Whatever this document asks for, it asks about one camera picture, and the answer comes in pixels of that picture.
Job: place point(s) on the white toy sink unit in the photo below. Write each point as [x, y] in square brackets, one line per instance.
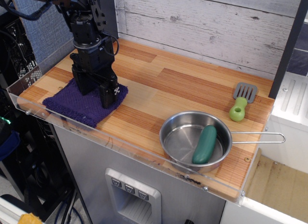
[277, 190]

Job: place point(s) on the grey spatula green handle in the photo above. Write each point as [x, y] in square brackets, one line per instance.
[244, 94]

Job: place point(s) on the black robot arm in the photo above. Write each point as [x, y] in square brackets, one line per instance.
[81, 16]

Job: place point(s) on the small steel frying pan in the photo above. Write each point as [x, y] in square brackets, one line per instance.
[180, 134]

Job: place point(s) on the green toy cucumber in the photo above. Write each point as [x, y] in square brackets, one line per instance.
[205, 145]

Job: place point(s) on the purple terry cloth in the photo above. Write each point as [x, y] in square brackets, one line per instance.
[86, 109]

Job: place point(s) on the dark grey right post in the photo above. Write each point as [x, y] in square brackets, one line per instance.
[290, 45]

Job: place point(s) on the blue fabric panel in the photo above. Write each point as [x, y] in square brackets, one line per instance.
[49, 37]

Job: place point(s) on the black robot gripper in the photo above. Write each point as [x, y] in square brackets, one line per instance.
[92, 67]

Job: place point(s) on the silver toy fridge dispenser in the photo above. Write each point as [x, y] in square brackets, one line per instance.
[134, 202]

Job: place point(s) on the clear acrylic counter guard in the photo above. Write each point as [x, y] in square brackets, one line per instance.
[160, 84]

